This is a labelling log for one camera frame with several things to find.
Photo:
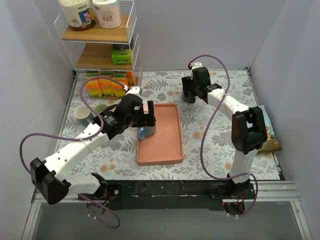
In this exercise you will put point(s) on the pink mug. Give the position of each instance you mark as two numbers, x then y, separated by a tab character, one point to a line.
145	107

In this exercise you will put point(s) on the green tissue box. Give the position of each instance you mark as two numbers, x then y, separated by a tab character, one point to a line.
121	54

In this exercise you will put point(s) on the dark teal mug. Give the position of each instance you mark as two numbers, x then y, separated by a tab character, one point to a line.
83	115

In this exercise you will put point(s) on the white wire wooden shelf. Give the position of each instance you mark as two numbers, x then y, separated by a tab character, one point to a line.
102	40

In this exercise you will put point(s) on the black mug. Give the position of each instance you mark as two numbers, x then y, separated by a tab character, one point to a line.
188	97

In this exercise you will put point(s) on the white toilet paper pack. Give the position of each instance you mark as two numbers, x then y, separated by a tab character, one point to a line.
108	13

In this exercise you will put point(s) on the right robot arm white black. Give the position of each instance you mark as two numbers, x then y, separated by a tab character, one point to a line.
248	129

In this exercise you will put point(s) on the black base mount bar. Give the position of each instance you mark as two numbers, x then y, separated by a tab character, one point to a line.
169	194

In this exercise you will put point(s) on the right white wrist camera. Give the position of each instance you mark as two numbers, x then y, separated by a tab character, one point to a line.
194	65

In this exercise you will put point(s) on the blue butterfly mug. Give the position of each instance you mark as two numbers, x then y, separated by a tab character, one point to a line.
145	132

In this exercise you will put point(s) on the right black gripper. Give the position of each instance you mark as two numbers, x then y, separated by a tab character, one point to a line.
188	86

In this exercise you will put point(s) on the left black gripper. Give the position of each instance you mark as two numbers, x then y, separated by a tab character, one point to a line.
146	117

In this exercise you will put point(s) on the pink plastic tray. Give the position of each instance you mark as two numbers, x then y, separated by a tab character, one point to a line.
165	147

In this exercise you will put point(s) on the aluminium frame rail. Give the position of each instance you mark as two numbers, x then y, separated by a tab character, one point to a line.
268	191

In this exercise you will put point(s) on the floral table mat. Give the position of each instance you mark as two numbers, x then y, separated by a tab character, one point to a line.
117	159

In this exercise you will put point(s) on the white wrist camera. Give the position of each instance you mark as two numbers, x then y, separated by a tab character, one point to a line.
194	65
134	90

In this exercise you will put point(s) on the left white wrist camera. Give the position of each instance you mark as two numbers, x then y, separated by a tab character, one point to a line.
134	90

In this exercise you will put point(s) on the green mug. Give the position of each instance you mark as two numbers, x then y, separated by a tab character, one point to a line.
99	109

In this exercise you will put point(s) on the brown toilet paper pack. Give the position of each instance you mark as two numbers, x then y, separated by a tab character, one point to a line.
78	13

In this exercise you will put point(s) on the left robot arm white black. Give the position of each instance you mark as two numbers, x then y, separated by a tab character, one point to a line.
51	175

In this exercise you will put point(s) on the blue chips bag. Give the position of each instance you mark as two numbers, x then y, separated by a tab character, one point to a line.
272	143

